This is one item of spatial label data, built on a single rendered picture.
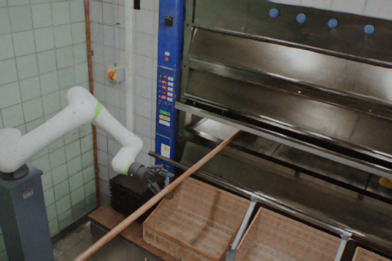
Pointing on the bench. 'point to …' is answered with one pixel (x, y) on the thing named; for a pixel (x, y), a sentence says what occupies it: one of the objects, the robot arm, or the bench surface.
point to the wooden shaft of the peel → (152, 201)
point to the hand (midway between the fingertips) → (171, 186)
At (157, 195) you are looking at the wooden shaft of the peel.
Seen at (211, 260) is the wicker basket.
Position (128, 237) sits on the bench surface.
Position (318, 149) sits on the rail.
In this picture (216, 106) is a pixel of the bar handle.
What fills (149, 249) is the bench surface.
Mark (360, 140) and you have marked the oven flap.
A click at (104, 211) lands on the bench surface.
